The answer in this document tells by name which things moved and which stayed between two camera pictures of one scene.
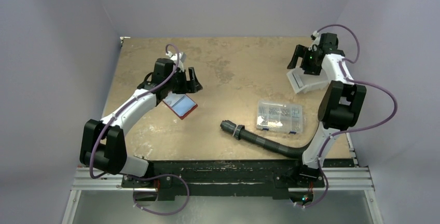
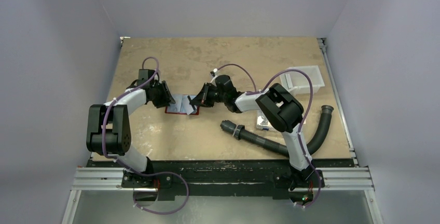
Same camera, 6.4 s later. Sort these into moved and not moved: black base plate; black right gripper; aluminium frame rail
Moved: black right gripper
Not moved: aluminium frame rail; black base plate
